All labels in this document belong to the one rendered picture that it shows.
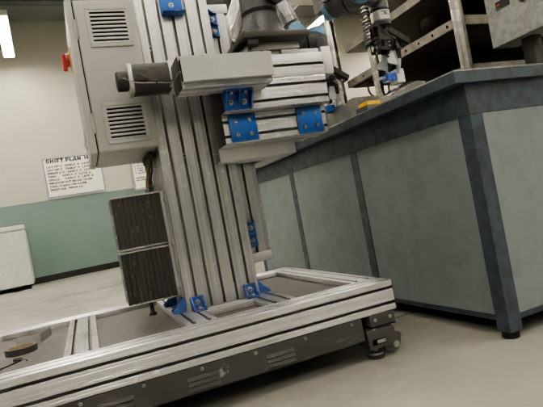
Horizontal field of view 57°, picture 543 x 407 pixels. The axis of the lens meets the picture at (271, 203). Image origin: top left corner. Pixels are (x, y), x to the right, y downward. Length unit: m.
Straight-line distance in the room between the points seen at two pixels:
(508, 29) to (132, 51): 1.75
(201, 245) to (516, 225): 0.98
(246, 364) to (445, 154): 0.89
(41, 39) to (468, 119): 8.53
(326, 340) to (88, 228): 7.66
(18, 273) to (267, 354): 6.83
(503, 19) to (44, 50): 7.92
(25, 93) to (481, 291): 8.37
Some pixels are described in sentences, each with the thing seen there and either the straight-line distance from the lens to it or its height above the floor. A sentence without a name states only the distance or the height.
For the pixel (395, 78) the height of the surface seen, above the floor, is 0.92.
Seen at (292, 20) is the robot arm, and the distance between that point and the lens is 2.19.
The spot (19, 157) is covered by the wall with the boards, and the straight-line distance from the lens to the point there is 9.05.
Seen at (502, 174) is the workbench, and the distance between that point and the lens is 1.65.
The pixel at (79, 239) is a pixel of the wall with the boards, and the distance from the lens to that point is 8.92.
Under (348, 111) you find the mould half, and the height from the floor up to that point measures 0.84.
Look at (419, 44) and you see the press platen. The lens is 3.05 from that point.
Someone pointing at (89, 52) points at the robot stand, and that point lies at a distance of 1.67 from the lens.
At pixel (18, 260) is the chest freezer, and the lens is 8.07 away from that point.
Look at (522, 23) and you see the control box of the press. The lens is 2.65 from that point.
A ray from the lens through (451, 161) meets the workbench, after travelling 1.67.
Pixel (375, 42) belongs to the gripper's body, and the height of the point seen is 1.08.
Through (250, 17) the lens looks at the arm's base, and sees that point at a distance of 1.68.
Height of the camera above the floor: 0.50
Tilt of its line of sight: 1 degrees up
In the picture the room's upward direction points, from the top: 10 degrees counter-clockwise
